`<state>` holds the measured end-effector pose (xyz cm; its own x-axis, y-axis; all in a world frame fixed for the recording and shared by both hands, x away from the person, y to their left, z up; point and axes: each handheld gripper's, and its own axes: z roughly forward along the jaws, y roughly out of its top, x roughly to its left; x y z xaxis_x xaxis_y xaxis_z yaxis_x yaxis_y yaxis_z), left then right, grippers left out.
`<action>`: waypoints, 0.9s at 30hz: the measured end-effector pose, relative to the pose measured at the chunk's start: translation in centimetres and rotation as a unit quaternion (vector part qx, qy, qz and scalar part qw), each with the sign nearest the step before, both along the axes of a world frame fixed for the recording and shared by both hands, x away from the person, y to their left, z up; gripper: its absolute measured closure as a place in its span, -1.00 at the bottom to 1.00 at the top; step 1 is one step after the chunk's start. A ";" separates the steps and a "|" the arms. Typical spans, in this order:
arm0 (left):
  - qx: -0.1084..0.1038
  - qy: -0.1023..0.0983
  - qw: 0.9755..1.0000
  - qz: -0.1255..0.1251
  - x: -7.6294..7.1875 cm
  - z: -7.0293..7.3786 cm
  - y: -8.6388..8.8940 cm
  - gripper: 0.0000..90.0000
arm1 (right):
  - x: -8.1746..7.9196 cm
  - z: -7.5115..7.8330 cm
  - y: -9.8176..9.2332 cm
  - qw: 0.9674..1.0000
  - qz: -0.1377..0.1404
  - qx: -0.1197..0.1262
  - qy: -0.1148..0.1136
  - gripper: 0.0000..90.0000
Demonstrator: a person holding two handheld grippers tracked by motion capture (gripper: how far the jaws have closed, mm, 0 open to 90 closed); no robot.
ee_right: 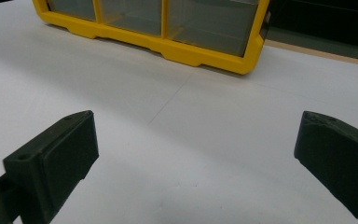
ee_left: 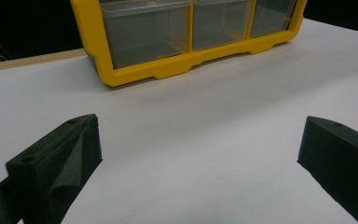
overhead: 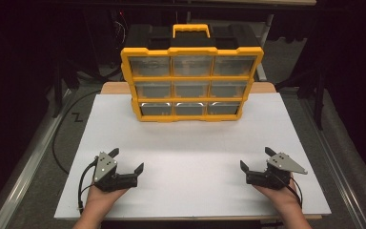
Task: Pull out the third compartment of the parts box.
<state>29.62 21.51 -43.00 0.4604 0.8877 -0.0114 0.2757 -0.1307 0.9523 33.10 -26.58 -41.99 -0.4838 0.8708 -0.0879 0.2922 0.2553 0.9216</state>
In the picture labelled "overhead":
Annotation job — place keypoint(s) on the aluminium floor rail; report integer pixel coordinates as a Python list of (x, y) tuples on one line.
[(333, 162), (28, 163)]

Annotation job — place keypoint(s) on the yellow and black organizer cabinet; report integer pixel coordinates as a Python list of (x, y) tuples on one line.
[(190, 51)]

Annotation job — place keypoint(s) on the set of clear drawers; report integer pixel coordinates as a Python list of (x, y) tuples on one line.
[(191, 66)]

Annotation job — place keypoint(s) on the person's left hand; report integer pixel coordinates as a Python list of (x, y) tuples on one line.
[(100, 202)]

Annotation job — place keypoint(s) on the white foam board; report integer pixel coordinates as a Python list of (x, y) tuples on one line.
[(187, 149)]

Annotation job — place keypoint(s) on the black metal stand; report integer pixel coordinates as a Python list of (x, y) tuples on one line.
[(57, 92), (320, 101)]

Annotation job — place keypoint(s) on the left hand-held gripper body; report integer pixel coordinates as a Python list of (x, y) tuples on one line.
[(105, 170)]

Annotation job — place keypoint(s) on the person's right hand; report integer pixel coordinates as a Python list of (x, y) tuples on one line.
[(284, 198)]

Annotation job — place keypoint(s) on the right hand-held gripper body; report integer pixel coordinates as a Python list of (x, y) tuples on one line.
[(282, 163)]

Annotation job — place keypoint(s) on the grey metal post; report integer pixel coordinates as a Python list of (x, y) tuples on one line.
[(264, 41)]

